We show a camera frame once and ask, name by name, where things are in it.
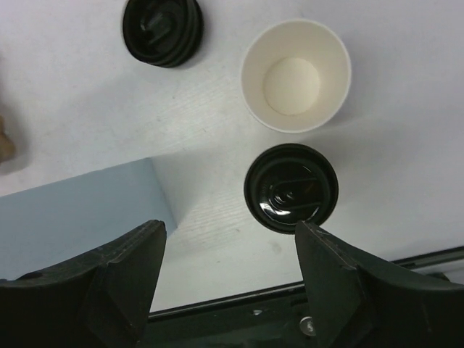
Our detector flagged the stack of brown paper cups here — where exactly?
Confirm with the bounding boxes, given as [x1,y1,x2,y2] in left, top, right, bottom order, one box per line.
[240,19,352,133]

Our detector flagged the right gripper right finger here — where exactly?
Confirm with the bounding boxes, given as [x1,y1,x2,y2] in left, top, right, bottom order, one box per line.
[295,221,463,347]

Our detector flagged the stack of black lids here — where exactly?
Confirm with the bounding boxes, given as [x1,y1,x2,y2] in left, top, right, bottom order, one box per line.
[122,0,204,68]

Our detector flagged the remaining brown pulp carriers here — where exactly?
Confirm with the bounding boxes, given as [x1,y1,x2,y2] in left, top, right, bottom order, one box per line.
[0,116,16,163]

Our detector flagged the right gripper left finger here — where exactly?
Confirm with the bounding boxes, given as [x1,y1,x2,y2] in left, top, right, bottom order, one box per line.
[1,220,166,347]

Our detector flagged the black cup lid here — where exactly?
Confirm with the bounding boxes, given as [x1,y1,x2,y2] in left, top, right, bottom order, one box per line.
[244,143,339,234]

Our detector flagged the aluminium frame rail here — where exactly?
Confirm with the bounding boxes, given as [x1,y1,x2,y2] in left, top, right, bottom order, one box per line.
[148,246,463,323]

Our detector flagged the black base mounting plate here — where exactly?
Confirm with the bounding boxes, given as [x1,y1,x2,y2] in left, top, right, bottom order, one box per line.
[144,282,464,348]

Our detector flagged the light blue paper bag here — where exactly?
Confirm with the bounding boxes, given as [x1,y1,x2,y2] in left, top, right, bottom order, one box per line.
[1,159,177,280]

